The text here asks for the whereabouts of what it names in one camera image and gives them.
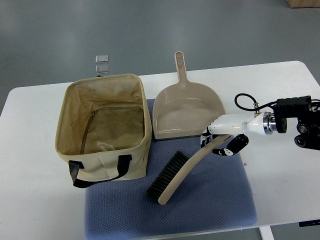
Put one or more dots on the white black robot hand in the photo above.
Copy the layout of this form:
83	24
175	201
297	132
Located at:
238	126

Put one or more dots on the beige hand broom black bristles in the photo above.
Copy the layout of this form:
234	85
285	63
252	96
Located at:
177	169

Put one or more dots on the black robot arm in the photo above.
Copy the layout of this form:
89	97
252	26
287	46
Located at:
305	109

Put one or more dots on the beige plastic dustpan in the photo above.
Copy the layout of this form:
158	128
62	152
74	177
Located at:
186	108

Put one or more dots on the blue textured mat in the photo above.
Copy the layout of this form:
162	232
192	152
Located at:
215	195

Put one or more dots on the white table leg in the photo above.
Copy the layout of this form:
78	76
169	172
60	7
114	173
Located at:
266	233

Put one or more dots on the black table control panel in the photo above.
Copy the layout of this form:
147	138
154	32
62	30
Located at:
309	223

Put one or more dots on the lower clear floor plate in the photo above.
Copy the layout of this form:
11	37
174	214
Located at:
102	68

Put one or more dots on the yellow fabric bag black handles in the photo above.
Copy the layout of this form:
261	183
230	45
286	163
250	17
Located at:
104	131

